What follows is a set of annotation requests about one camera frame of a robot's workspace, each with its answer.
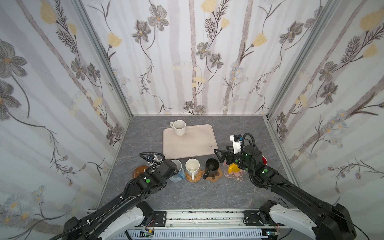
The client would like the yellow mug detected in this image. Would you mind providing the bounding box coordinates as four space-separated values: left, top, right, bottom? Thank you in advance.
228 164 242 175

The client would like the black mug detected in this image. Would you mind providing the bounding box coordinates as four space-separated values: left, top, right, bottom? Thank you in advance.
203 158 220 180

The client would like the pink flower coaster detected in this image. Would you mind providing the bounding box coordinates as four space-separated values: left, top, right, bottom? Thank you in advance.
223 162 248 182

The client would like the brown paw-shaped coaster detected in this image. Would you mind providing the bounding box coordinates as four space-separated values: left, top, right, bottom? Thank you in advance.
206 168 223 183

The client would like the white mug red inside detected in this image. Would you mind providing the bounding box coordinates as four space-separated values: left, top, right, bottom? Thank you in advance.
262 156 268 165

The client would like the beige plastic tray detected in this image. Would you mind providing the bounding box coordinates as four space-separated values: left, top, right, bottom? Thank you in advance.
163 125 218 160

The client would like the light blue mug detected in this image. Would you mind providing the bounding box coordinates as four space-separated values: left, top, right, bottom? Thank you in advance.
169 160 185 182

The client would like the white speckled mug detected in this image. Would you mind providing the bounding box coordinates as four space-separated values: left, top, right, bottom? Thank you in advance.
170 120 187 137

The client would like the brown wooden round coaster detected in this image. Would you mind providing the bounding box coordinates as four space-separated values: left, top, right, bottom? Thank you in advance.
132 166 148 179

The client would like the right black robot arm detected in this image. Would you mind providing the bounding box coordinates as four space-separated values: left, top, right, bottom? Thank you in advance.
214 133 357 240

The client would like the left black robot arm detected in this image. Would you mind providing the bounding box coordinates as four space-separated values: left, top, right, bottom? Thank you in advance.
51 152 177 240

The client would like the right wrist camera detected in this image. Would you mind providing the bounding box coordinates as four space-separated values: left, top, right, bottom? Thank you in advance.
230 134 243 154

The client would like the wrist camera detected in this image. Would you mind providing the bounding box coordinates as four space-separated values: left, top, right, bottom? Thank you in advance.
147 154 161 165
230 134 243 154

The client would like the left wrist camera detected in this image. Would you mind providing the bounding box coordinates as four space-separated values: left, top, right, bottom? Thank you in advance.
147 154 161 165

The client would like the white slotted cable duct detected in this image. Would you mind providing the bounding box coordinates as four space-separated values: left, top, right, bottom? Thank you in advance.
113 229 268 240

